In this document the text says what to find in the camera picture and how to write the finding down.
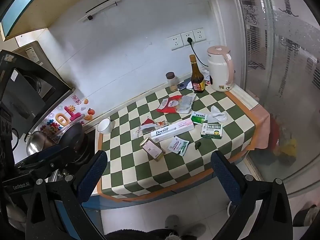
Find black power plug cable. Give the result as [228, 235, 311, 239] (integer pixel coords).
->
[187, 37, 210, 68]

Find black range hood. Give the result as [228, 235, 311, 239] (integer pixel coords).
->
[0, 50, 75, 135]

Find green white sachet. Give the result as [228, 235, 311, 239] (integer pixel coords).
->
[167, 136, 190, 157]

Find white bowl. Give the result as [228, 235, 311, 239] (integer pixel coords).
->
[97, 118, 115, 134]

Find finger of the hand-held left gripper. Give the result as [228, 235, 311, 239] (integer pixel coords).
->
[14, 142, 85, 178]

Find dark sauce bottle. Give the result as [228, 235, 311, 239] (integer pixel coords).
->
[189, 54, 206, 93]

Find black wall rail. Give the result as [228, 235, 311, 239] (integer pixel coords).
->
[84, 0, 137, 22]

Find crumpled white tissue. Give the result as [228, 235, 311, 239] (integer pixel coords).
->
[209, 105, 228, 123]

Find red plastic item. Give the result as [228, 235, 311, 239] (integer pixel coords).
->
[269, 116, 282, 150]

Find green white checkered tablecloth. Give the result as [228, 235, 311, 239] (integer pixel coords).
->
[96, 82, 258, 200]

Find colourful wall stickers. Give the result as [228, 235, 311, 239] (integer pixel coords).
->
[40, 95, 95, 140]

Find glass sliding door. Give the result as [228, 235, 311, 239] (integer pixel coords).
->
[229, 0, 320, 195]

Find black frying pan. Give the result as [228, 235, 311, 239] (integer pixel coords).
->
[59, 122, 85, 155]

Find pink undercloth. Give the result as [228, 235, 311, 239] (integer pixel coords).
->
[246, 104, 272, 153]

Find white wall socket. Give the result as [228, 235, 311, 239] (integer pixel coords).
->
[180, 31, 196, 47]
[193, 28, 207, 43]
[167, 35, 184, 51]

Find long white toothpaste box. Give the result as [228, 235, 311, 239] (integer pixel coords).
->
[150, 119, 195, 142]

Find yellow plastic item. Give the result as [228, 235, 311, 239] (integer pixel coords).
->
[274, 137, 298, 165]

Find red sugar bag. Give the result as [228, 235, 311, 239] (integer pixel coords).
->
[157, 95, 197, 114]

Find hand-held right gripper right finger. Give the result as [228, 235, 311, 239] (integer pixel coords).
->
[211, 151, 298, 240]

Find glass jar brown lid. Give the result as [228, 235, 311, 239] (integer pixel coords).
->
[166, 72, 179, 92]

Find steel pot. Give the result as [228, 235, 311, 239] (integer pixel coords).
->
[25, 130, 63, 157]

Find grey wall appliance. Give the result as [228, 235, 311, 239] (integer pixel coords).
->
[12, 40, 42, 64]

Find black cooktop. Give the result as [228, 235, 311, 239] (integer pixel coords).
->
[75, 127, 100, 165]

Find person's left forearm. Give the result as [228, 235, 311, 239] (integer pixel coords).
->
[0, 192, 27, 240]

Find grey fuzzy slipper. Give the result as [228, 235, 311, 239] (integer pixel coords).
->
[164, 214, 180, 230]
[186, 224, 207, 238]

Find wooden wall cabinet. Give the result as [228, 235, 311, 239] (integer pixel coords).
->
[0, 0, 84, 42]

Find red white wrapper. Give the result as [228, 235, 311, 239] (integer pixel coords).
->
[140, 117, 173, 130]

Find brown slipper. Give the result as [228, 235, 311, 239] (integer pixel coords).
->
[292, 204, 318, 227]

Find person's dark clothing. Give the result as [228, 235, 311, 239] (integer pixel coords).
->
[106, 227, 215, 240]

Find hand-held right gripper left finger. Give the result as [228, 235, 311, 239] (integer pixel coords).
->
[25, 150, 108, 240]

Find small green white medicine box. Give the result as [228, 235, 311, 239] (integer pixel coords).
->
[190, 110, 208, 125]

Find white pink electric kettle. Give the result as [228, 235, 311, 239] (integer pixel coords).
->
[206, 46, 236, 92]

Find large green white medicine box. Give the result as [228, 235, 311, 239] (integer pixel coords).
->
[200, 123, 223, 139]

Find clear plastic wrapper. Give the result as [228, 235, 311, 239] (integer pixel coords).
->
[132, 126, 153, 138]

